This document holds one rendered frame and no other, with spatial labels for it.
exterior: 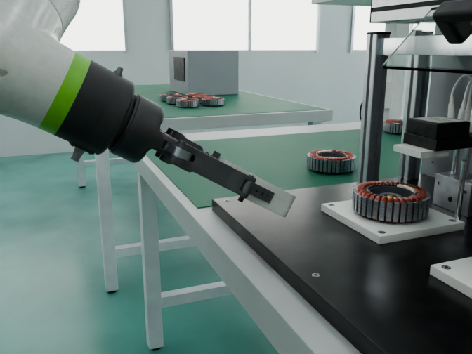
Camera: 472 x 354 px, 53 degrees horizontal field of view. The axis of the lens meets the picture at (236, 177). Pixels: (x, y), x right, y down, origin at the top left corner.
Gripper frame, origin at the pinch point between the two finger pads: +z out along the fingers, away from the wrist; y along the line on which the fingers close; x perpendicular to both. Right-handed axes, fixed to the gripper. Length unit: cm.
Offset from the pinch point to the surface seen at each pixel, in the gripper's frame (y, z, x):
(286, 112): -133, 68, 31
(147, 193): -90, 14, -20
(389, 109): -84, 79, 44
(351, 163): -32.0, 35.7, 13.5
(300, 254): 6.2, 6.4, -4.8
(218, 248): -5.6, 1.6, -10.6
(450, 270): 18.5, 16.7, 2.2
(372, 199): 2.2, 16.2, 6.0
